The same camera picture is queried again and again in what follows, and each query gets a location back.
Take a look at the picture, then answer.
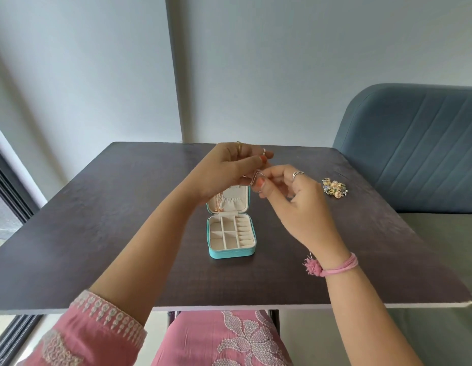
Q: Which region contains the person's left hand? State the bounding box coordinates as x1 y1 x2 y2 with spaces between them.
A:
190 142 275 207

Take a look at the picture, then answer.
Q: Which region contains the person's right hand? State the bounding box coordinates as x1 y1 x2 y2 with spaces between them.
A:
254 165 352 264

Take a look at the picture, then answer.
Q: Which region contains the thin rose gold chain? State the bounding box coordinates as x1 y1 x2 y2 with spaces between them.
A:
250 169 268 194

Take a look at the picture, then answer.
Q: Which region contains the person's left forearm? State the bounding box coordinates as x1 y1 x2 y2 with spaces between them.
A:
89 188 207 328

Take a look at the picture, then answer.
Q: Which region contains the person's right forearm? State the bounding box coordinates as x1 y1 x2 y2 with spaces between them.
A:
319 258 424 366

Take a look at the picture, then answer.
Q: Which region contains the floral beaded hair clip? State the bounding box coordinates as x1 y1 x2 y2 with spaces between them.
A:
322 178 349 199

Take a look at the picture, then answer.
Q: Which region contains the teal jewelry box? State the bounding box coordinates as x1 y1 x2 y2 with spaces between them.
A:
205 185 258 260

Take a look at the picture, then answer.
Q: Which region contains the blue upholstered chair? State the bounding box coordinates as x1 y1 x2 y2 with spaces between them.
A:
332 83 472 215

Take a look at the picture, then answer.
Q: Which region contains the pink embroidered kurta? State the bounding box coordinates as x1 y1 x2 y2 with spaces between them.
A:
15 289 294 366

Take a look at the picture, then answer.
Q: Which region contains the pink thread bracelet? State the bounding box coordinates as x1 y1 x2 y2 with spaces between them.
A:
302 252 359 279

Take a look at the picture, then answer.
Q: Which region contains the black window frame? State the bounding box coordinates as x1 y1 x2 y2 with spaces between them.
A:
0 141 43 366

